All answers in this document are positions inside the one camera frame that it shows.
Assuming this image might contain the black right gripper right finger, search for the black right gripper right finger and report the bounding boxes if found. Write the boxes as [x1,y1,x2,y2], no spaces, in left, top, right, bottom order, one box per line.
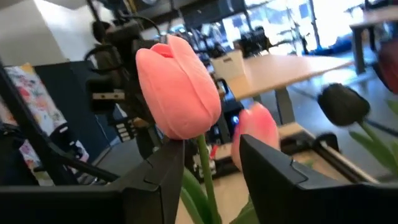
[239,134,398,224]

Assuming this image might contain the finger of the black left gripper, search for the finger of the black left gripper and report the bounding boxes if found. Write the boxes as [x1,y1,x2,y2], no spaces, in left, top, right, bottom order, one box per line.
[86,73,127,113]

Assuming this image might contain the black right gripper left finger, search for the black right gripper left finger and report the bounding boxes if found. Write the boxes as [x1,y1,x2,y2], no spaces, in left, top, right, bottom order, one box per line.
[0,139,185,224]

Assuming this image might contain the pink artificial tulip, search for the pink artificial tulip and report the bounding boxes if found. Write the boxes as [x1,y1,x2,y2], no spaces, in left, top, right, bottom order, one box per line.
[135,34,259,224]
[230,101,280,172]

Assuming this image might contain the black artificial tulip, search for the black artificial tulip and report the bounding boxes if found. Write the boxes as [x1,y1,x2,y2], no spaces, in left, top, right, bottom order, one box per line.
[317,82,398,178]

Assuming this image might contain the floral patterned cloth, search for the floral patterned cloth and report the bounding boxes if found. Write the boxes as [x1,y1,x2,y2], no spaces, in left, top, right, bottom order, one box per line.
[0,63,91,170]

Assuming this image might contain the black metal stand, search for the black metal stand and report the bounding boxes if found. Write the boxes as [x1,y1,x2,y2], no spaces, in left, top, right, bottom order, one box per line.
[0,60,121,186]

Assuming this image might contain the white cardboard box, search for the white cardboard box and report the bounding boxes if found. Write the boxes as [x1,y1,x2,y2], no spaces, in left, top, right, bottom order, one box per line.
[210,49,247,82]

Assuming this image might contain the black computer tower blue fans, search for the black computer tower blue fans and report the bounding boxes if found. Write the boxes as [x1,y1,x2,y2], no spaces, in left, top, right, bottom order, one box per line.
[216,79,244,141]

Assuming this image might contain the light wood desk grey legs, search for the light wood desk grey legs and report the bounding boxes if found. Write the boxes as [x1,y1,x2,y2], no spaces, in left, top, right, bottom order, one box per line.
[217,54,355,125]

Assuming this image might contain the dark red seat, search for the dark red seat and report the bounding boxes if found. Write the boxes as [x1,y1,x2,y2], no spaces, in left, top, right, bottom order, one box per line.
[376,39,398,96]

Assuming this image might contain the wooden table dark legs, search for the wooden table dark legs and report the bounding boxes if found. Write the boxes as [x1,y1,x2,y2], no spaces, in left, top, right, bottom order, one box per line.
[349,4,398,75]

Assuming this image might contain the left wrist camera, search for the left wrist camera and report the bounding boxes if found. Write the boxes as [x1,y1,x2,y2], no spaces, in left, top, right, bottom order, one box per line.
[104,19,146,47]

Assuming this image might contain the black aluminium table frame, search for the black aluminium table frame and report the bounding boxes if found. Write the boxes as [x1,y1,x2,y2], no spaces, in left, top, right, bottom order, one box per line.
[278,132,379,184]

